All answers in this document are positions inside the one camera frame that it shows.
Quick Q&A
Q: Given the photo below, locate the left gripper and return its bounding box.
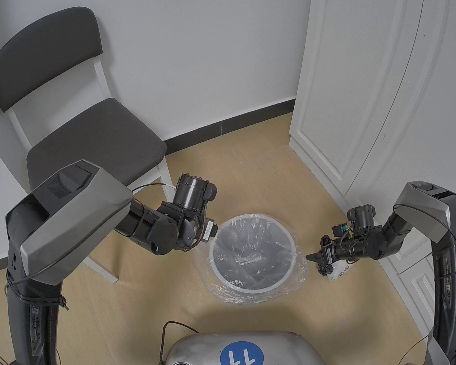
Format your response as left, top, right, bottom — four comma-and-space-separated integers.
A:
180, 217, 219, 249

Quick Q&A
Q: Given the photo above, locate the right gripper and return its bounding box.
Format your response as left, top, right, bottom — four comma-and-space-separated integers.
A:
306, 235, 356, 266

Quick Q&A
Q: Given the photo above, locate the clear plastic bag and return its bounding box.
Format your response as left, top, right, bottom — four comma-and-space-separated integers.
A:
192, 214, 309, 305

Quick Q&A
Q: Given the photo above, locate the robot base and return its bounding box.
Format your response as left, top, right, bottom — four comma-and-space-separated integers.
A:
168, 331, 321, 365

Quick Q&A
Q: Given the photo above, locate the white trash bin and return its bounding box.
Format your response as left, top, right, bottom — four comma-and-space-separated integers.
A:
209, 213, 301, 292

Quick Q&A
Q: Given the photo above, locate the grey padded white chair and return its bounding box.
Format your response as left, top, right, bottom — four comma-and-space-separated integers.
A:
0, 7, 187, 283

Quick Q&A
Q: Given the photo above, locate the white wardrobe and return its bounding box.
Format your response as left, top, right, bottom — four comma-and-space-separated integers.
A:
289, 0, 456, 356

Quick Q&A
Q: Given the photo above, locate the thin black cable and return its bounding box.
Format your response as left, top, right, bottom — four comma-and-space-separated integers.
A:
391, 333, 434, 365

